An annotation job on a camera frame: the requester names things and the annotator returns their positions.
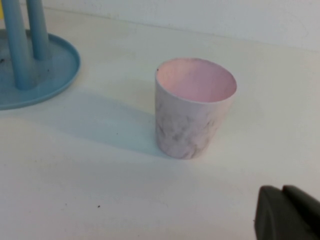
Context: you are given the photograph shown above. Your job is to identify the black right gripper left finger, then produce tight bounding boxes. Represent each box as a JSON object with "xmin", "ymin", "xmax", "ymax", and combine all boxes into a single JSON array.
[{"xmin": 253, "ymin": 185, "xmax": 320, "ymax": 240}]

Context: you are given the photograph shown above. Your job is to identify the pink marbled plastic cup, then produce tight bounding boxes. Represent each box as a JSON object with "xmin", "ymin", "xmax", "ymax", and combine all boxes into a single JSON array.
[{"xmin": 154, "ymin": 57, "xmax": 238, "ymax": 160}]

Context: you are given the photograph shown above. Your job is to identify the blue cup stand with pegs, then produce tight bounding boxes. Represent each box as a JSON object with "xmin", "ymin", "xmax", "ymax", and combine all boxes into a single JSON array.
[{"xmin": 0, "ymin": 0, "xmax": 82, "ymax": 111}]

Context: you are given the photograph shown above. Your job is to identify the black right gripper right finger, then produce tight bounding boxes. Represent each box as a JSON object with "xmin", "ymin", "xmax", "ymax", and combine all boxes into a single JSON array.
[{"xmin": 282, "ymin": 184, "xmax": 320, "ymax": 221}]

